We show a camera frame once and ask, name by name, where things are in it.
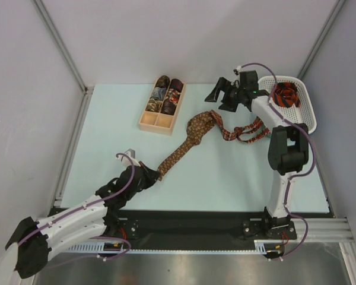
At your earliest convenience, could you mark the red plaid tie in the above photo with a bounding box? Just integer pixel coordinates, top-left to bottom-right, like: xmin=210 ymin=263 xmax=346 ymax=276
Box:
xmin=210 ymin=110 xmax=271 ymax=143

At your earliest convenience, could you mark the brown floral tie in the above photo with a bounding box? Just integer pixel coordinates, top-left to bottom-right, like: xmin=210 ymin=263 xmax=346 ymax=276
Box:
xmin=157 ymin=111 xmax=217 ymax=181

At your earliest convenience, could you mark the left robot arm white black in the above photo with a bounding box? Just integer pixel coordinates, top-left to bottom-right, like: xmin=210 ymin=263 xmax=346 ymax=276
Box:
xmin=6 ymin=162 xmax=161 ymax=279

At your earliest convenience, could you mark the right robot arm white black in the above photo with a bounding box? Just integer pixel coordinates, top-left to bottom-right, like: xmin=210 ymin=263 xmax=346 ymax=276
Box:
xmin=205 ymin=70 xmax=313 ymax=239

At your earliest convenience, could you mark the red navy striped tie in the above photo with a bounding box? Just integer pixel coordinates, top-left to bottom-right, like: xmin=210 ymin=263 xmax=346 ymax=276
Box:
xmin=272 ymin=82 xmax=301 ymax=108

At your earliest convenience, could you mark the rolled dark red tie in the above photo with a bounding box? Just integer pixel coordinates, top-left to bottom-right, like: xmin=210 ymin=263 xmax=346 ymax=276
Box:
xmin=169 ymin=78 xmax=184 ymax=92

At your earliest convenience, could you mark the rolled colourful patterned tie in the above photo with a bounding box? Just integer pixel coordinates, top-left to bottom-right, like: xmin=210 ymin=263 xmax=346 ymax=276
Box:
xmin=166 ymin=88 xmax=181 ymax=104

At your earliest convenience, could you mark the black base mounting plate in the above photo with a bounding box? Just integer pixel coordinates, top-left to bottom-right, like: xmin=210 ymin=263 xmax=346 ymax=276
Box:
xmin=47 ymin=207 xmax=336 ymax=252

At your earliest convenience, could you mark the wooden compartment box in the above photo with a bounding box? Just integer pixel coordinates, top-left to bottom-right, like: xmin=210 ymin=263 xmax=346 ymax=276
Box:
xmin=138 ymin=79 xmax=186 ymax=135

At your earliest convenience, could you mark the rolled camouflage tie top left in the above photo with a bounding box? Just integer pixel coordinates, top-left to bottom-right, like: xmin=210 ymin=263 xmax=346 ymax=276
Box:
xmin=155 ymin=75 xmax=170 ymax=88

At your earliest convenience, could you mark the rolled dark purple tie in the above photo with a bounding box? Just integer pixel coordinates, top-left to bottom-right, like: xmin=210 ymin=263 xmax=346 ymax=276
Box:
xmin=161 ymin=99 xmax=177 ymax=116

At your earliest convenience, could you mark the white teal plastic basket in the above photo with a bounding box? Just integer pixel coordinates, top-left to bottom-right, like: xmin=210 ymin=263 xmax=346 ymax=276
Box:
xmin=274 ymin=75 xmax=317 ymax=134

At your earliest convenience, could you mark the rolled blue grey tie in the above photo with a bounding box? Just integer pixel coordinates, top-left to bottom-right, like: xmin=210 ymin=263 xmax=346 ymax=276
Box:
xmin=150 ymin=87 xmax=167 ymax=101

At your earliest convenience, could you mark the rolled green camouflage tie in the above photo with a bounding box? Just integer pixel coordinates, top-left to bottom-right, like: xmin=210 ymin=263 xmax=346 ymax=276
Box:
xmin=145 ymin=98 xmax=163 ymax=113

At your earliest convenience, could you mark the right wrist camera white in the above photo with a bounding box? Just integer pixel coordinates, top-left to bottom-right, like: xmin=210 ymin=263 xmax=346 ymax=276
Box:
xmin=233 ymin=65 xmax=243 ymax=75

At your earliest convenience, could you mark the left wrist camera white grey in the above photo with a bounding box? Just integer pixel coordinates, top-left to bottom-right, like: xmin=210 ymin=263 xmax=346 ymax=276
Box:
xmin=116 ymin=148 xmax=140 ymax=168

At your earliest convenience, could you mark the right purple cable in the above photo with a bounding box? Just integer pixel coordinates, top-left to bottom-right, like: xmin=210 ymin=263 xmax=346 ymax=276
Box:
xmin=239 ymin=62 xmax=317 ymax=262

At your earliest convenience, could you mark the left aluminium side rail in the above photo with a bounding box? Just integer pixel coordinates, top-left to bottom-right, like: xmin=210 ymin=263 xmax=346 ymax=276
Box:
xmin=52 ymin=86 xmax=94 ymax=207

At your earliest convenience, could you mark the right aluminium corner post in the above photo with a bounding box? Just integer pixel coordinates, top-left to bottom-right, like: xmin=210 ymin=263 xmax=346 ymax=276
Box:
xmin=297 ymin=0 xmax=348 ymax=80

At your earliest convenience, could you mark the aluminium corner post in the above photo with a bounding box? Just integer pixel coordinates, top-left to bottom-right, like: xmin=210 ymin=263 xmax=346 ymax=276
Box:
xmin=297 ymin=0 xmax=348 ymax=80
xmin=31 ymin=0 xmax=87 ymax=94

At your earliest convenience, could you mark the white slotted cable duct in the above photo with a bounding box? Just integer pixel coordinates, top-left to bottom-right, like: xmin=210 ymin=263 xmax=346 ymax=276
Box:
xmin=64 ymin=240 xmax=283 ymax=255

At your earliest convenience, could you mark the aluminium front rail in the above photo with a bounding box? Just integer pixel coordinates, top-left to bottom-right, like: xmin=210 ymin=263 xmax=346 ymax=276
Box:
xmin=29 ymin=216 xmax=356 ymax=243

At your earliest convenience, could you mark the left aluminium corner post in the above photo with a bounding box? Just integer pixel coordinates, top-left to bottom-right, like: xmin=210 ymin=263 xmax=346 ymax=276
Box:
xmin=31 ymin=0 xmax=87 ymax=94

